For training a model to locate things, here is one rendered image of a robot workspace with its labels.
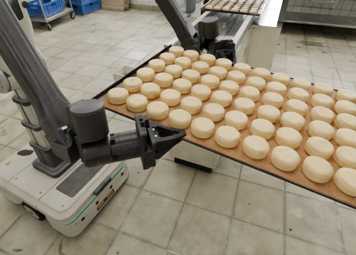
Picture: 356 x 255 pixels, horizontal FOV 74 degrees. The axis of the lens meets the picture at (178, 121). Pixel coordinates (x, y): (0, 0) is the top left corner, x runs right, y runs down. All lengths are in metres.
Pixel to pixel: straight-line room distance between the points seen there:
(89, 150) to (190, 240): 1.09
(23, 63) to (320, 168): 0.57
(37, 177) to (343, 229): 1.76
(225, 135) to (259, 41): 1.41
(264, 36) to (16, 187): 1.78
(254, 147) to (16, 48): 0.47
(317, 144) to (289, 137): 0.05
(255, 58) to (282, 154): 1.45
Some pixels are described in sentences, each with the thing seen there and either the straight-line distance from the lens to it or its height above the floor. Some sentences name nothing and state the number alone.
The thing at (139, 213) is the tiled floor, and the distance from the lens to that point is 1.56.
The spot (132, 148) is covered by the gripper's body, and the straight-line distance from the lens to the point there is 0.46.
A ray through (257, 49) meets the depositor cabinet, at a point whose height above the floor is 0.68.
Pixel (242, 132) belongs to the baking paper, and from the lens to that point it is 0.54.
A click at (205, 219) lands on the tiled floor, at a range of 1.53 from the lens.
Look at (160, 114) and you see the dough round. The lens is 0.52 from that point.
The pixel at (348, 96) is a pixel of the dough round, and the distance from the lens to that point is 0.76.
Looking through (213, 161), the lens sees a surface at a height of 0.16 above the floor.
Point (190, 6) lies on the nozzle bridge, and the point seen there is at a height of 0.89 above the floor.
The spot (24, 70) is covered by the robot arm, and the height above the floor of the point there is 1.14.
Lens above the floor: 1.33
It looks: 39 degrees down
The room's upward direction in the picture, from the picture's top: straight up
